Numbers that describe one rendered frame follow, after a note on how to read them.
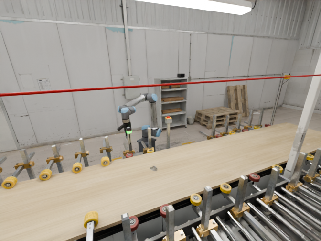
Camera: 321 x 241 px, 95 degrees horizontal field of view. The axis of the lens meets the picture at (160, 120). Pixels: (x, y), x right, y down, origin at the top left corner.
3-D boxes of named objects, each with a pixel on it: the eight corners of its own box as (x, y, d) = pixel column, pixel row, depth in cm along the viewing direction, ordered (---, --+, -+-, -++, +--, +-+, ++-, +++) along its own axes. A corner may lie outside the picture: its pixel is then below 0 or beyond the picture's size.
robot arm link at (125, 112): (130, 107, 173) (125, 109, 164) (131, 117, 177) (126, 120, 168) (123, 106, 177) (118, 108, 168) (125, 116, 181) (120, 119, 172)
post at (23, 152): (36, 188, 155) (20, 148, 140) (39, 187, 156) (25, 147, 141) (34, 191, 152) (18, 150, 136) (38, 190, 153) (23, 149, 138)
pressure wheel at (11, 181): (20, 180, 127) (11, 186, 126) (11, 174, 123) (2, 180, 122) (16, 184, 121) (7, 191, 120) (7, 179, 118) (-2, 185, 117)
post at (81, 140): (87, 175, 172) (79, 137, 156) (90, 174, 173) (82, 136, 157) (87, 177, 168) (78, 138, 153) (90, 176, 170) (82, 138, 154)
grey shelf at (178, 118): (155, 127, 486) (154, 78, 435) (179, 123, 516) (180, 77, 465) (160, 132, 446) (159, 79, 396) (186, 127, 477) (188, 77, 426)
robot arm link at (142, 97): (143, 92, 239) (115, 105, 184) (149, 92, 234) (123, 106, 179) (143, 99, 244) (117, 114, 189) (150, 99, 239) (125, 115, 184)
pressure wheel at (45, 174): (43, 168, 131) (53, 169, 134) (39, 175, 131) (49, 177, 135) (40, 171, 125) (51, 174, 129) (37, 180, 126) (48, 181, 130)
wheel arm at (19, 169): (31, 154, 165) (30, 151, 164) (35, 153, 167) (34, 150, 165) (6, 184, 121) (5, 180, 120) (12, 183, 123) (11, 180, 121)
